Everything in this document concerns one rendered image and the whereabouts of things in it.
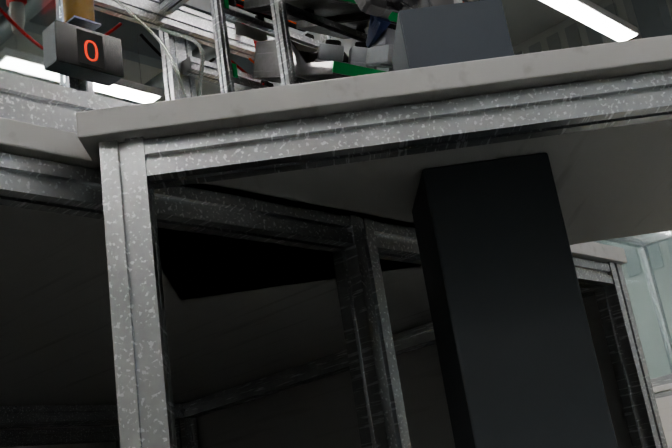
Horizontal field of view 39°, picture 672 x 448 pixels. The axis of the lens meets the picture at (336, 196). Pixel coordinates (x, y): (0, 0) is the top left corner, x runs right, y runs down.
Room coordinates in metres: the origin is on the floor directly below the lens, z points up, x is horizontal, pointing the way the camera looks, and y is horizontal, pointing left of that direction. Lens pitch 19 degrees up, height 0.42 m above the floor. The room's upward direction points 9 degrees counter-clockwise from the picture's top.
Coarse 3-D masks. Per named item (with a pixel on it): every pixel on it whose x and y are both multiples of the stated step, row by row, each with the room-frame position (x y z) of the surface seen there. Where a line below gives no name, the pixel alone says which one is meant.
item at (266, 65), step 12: (264, 48) 1.69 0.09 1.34; (276, 48) 1.66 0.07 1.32; (264, 60) 1.69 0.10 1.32; (276, 60) 1.66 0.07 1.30; (300, 60) 1.60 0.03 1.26; (312, 60) 1.78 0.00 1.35; (264, 72) 1.70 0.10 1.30; (276, 72) 1.67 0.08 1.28; (300, 72) 1.61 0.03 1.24; (312, 72) 1.58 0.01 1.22; (324, 72) 1.55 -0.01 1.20; (336, 72) 1.54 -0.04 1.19; (348, 72) 1.55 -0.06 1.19; (360, 72) 1.57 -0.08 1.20; (372, 72) 1.58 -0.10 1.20
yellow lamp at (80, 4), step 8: (64, 0) 1.35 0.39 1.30; (72, 0) 1.34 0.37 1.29; (80, 0) 1.34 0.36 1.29; (88, 0) 1.35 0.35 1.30; (64, 8) 1.35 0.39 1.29; (72, 8) 1.34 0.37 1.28; (80, 8) 1.34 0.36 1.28; (88, 8) 1.35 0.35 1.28; (64, 16) 1.35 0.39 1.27; (72, 16) 1.34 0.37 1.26; (80, 16) 1.34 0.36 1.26; (88, 16) 1.35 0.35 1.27
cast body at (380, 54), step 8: (392, 24) 1.47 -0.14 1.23; (384, 32) 1.47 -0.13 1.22; (392, 32) 1.47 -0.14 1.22; (384, 40) 1.47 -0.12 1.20; (392, 40) 1.48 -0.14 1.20; (368, 48) 1.50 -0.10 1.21; (376, 48) 1.49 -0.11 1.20; (384, 48) 1.47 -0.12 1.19; (392, 48) 1.47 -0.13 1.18; (368, 56) 1.51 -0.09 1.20; (376, 56) 1.49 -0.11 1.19; (384, 56) 1.47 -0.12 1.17; (368, 64) 1.52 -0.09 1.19; (376, 64) 1.51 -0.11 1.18; (384, 64) 1.52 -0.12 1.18; (392, 64) 1.49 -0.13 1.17
